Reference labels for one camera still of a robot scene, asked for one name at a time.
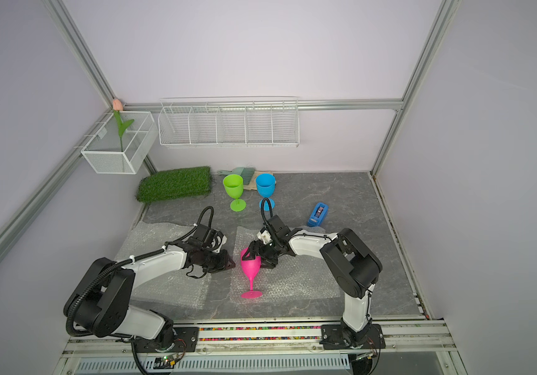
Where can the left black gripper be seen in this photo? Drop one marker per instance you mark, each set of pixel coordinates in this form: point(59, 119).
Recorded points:
point(223, 264)

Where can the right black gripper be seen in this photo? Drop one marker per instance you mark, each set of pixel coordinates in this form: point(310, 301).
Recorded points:
point(254, 250)

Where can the pink plastic wine glass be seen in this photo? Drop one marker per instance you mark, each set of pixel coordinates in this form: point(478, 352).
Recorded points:
point(251, 270)

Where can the blue tape dispenser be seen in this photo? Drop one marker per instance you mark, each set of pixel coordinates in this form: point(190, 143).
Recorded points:
point(318, 215)

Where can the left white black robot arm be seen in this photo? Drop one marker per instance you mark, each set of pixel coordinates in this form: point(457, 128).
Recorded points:
point(101, 305)

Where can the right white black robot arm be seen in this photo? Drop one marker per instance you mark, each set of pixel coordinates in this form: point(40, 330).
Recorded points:
point(353, 265)

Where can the bubble wrap sheet stack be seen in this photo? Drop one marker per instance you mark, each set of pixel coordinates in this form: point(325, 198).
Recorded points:
point(171, 289)

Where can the green plastic wine glass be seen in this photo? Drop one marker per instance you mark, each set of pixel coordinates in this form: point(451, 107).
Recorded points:
point(233, 185)

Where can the blue plastic wine glass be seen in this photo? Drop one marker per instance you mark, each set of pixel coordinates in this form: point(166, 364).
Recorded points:
point(266, 185)

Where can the beige cloth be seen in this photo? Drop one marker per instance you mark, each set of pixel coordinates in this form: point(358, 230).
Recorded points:
point(251, 186)

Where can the green artificial grass mat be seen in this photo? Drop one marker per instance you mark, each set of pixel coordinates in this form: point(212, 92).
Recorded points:
point(173, 184)

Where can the artificial pink tulip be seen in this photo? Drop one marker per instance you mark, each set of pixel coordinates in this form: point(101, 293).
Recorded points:
point(122, 125)

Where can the long white wire shelf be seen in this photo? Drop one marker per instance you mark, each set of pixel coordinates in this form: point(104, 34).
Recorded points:
point(229, 122)

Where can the small white wire basket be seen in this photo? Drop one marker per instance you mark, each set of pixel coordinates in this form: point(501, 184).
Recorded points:
point(103, 152)

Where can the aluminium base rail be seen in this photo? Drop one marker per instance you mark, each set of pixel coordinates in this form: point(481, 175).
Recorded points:
point(263, 346)

